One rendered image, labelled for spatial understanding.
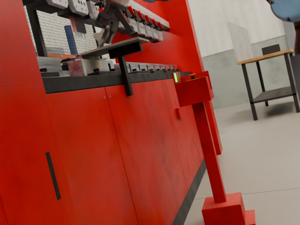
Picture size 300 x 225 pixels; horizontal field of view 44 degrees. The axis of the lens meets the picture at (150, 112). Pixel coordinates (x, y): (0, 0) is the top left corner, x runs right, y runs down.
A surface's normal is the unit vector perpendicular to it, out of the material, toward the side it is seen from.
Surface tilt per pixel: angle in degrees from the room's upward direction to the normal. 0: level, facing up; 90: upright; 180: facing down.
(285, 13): 96
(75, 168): 90
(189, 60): 90
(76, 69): 90
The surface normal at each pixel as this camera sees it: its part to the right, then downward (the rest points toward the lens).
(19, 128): 0.94, -0.22
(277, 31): -0.54, 0.18
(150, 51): -0.25, 0.11
